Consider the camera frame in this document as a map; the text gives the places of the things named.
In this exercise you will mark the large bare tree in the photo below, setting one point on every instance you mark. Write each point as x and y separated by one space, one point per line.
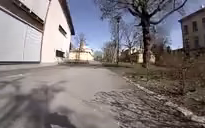
145 40

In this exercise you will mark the dry grass patch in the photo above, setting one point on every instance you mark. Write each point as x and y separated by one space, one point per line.
176 80

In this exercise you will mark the beige multi-storey building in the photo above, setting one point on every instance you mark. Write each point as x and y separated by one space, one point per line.
198 31

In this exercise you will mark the white building with canopy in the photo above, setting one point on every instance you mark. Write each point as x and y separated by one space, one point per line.
53 36

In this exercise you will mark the lamp pole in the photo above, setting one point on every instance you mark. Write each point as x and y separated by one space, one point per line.
117 40

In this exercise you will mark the small yellow building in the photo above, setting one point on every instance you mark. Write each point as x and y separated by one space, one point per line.
81 55

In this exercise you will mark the grey asphalt road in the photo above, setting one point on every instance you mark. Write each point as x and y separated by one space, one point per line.
56 93

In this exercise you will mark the pale stone kerb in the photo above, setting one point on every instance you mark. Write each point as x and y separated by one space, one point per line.
186 111

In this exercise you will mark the pale low building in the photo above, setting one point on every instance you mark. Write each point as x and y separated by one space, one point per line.
140 57

